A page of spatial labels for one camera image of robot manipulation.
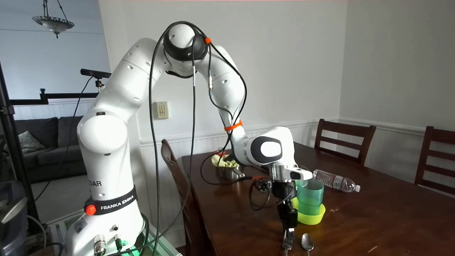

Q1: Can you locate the clear plastic water bottle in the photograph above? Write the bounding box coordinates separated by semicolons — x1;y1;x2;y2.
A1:
312;168;363;195

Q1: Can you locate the silver metal spoon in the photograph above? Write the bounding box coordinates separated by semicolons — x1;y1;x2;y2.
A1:
300;232;316;256

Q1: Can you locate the yellow toy on table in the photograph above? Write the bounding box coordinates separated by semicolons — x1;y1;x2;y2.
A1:
211;151;243;171

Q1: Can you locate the black camera on stand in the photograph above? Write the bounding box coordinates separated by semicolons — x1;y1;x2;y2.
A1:
78;67;112;90

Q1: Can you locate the long black looping cable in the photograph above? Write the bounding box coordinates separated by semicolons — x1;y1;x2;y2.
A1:
147;20;201;256

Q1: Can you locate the grey sofa pillow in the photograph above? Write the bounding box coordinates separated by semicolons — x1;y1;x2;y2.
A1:
17;130;48;155

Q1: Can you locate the yellow-green plastic bowl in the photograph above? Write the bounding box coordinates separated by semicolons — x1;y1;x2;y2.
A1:
290;196;327;226

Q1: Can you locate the beige wall switch plate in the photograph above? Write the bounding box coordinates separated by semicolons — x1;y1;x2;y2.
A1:
152;100;171;121

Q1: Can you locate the green robot mounting platform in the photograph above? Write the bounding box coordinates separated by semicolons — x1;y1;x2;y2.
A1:
112;226;182;256

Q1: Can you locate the brown curved-back wooden chair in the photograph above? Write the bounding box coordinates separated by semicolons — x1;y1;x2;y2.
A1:
159;138;205;256

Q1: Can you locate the dark slatted wooden chair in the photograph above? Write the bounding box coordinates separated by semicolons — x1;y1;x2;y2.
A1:
414;125;455;196
313;118;377;167

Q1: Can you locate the black tripod stand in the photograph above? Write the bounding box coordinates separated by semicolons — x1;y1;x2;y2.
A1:
0;63;40;239

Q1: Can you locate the straight black hanging cable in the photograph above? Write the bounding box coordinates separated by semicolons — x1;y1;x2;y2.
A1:
188;44;198;205

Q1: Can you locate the dark grey sofa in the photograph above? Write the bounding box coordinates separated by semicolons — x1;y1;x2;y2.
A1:
13;115;88;184

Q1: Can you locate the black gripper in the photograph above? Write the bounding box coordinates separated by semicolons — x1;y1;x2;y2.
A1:
270;181;299;229

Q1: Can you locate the black horizontal boom bar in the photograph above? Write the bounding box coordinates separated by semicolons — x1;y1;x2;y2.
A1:
9;87;103;107

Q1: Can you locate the black forearm gripper cable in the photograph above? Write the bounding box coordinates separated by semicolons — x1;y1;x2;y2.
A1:
198;34;276;212

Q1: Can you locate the hanging ceiling chandelier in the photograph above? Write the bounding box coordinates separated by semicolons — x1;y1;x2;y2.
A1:
31;0;75;40

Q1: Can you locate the translucent green plastic cup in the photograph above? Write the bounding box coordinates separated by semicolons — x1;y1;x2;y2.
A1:
296;178;326;216

